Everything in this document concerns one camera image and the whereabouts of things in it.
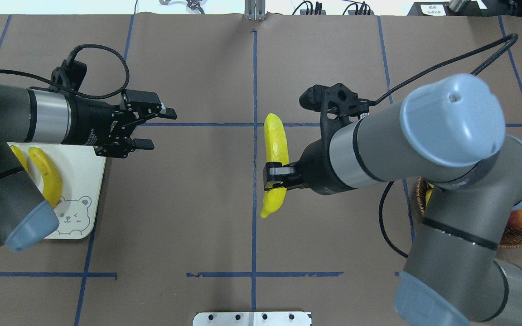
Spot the yellow orange mango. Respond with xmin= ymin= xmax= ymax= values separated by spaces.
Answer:
xmin=507 ymin=208 xmax=522 ymax=228

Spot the woven brown basket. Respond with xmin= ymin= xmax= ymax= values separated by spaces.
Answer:
xmin=415 ymin=177 xmax=522 ymax=249

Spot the yellow banana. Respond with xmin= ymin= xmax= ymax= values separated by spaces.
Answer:
xmin=28 ymin=147 xmax=64 ymax=208
xmin=260 ymin=113 xmax=290 ymax=218
xmin=9 ymin=145 xmax=29 ymax=173

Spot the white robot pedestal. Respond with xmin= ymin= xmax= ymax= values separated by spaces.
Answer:
xmin=192 ymin=311 xmax=313 ymax=326

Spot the aluminium frame post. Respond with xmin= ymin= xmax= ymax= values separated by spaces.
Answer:
xmin=244 ymin=0 xmax=267 ymax=21

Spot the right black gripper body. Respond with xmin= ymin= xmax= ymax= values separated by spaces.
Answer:
xmin=295 ymin=139 xmax=338 ymax=195

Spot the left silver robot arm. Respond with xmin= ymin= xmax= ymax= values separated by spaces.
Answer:
xmin=0 ymin=84 xmax=178 ymax=252

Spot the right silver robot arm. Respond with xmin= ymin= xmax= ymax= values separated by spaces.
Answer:
xmin=263 ymin=74 xmax=522 ymax=326

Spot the white rectangular tray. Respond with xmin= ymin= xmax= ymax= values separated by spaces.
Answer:
xmin=0 ymin=142 xmax=105 ymax=252

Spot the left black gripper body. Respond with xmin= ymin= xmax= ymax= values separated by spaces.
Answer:
xmin=75 ymin=90 xmax=162 ymax=158

